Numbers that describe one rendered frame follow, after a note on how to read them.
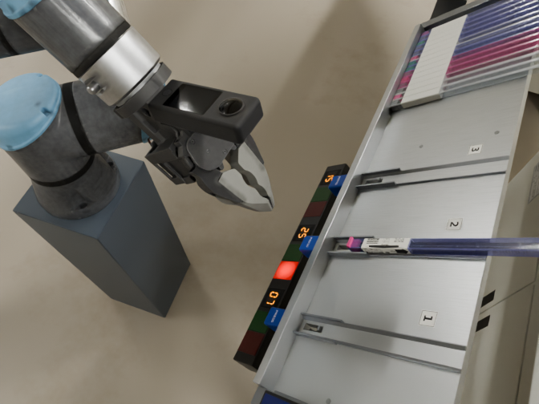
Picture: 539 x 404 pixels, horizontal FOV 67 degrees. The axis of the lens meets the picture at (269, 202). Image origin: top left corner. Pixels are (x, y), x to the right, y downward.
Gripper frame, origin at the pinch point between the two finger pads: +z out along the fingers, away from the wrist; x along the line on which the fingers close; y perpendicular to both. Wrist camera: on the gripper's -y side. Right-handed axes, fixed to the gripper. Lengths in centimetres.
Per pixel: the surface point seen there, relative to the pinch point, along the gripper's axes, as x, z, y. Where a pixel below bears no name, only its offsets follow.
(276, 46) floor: -113, 22, 89
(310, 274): 5.2, 8.2, -3.4
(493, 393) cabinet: 2.9, 45.0, -11.8
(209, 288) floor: -5, 41, 69
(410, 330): 9.3, 10.0, -17.0
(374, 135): -19.3, 8.5, -3.5
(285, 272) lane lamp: 3.6, 10.9, 4.3
